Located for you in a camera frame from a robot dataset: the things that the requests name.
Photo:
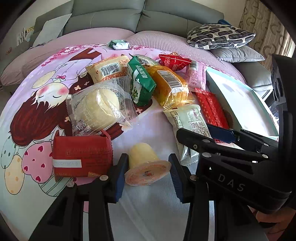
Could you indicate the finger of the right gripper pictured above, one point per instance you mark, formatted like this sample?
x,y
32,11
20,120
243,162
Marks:
x,y
247,140
202,144

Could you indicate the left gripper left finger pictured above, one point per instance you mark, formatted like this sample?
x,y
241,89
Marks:
x,y
64,218

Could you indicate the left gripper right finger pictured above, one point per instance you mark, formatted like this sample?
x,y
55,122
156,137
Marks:
x,y
212,216

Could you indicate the pale green snack packet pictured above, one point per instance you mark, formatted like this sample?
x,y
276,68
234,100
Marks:
x,y
189,117

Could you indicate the red patterned packet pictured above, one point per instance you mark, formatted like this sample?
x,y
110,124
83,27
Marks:
x,y
211,108

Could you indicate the orange cake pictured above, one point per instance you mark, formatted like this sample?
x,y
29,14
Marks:
x,y
171,89

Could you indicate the yellow jelly cup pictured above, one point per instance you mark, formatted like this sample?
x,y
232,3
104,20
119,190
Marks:
x,y
145,167

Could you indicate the red boxed snack packet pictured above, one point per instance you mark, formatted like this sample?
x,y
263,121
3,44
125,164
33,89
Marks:
x,y
82,156

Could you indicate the pink snack packet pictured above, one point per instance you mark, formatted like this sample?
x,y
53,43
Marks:
x,y
195,75

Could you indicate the red crinkled snack bag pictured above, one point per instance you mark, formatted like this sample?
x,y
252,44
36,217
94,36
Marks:
x,y
174,61

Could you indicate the clear white cake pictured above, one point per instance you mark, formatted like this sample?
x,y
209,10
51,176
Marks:
x,y
105,106

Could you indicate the beige barcode snack packet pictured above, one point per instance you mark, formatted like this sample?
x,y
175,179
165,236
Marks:
x,y
112,67

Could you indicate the small green-white packet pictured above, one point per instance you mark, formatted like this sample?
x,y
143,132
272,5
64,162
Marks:
x,y
119,44

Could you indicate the round pastry green wrapper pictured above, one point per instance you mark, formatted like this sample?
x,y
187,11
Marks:
x,y
146,61

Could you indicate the operator hand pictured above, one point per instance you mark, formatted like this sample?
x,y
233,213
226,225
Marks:
x,y
282,218

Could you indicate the teal cardboard tray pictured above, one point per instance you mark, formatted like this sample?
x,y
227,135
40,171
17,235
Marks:
x,y
244,108

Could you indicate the grey cushion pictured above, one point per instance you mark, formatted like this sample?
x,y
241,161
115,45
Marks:
x,y
237,55

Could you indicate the pink checked sofa cover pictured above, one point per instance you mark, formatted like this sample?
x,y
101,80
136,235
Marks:
x,y
17,65

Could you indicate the black white patterned pillow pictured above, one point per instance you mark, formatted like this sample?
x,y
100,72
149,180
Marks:
x,y
215,36

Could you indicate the patterned beige curtain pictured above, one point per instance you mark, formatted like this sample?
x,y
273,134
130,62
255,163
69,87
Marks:
x,y
271,37

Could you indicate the grey sofa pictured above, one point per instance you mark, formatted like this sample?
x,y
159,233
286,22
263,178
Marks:
x,y
173,17

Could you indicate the cartoon printed pink blanket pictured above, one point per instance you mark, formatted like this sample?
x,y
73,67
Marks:
x,y
29,121

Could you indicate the light grey small pillow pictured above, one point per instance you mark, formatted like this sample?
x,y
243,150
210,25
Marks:
x,y
51,30

